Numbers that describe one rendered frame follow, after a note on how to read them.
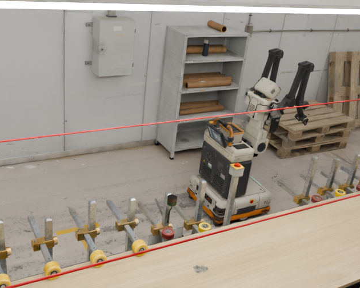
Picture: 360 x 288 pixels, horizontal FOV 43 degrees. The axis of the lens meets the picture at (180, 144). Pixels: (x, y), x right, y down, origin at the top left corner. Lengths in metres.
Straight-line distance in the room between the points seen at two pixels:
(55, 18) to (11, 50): 0.54
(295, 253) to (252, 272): 0.36
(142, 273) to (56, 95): 3.04
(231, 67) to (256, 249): 3.41
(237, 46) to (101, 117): 1.88
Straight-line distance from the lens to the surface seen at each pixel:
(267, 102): 4.35
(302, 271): 2.83
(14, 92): 5.09
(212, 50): 5.62
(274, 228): 3.10
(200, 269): 2.63
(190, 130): 6.14
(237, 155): 4.22
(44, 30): 4.97
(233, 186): 3.12
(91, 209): 2.65
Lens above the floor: 2.63
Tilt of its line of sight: 26 degrees down
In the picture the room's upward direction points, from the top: 7 degrees clockwise
